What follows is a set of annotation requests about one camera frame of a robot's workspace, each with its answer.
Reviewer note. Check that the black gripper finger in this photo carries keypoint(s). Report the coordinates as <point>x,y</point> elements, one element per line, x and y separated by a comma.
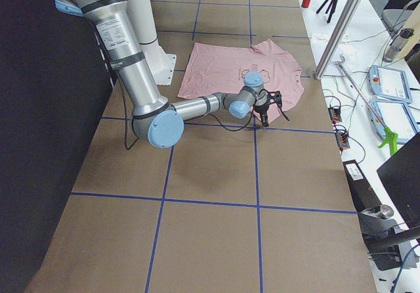
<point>266,120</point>
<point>263,119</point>

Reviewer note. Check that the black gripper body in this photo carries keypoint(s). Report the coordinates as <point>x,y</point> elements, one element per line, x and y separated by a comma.
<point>262,109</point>

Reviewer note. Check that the pink printed t-shirt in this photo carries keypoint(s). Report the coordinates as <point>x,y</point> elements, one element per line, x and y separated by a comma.
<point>215,77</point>

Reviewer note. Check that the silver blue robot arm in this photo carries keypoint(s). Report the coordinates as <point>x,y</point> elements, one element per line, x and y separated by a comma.
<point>128,34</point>

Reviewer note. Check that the black power box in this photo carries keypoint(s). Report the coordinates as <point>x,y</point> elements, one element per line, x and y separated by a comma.
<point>365,201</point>

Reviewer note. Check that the metal reacher grabber tool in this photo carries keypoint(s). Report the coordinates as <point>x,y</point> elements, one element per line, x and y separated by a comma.
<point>390,136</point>

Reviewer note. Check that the upper blue teach pendant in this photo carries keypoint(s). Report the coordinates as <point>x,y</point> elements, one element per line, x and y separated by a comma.
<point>390,83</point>

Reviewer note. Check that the blue teach pendant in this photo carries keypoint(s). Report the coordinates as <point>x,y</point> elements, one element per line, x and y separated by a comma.
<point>390,83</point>
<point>397,115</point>

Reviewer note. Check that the lower blue teach pendant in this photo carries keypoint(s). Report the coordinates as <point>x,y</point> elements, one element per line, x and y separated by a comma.
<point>397,115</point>

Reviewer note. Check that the black tripod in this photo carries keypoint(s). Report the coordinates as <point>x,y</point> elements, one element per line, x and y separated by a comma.
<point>330,9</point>

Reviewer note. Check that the black monitor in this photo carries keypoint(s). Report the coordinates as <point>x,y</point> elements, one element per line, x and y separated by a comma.
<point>400,178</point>

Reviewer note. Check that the clear water bottle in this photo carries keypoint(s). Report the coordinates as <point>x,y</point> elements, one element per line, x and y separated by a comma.
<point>397,44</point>

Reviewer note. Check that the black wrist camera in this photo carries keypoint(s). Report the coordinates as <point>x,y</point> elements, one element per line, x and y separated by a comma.
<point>275,97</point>

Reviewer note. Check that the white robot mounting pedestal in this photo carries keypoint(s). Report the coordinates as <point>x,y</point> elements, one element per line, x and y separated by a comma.
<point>161,64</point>

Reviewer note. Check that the aluminium frame post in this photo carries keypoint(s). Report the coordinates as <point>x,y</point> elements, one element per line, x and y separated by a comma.
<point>338,32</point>

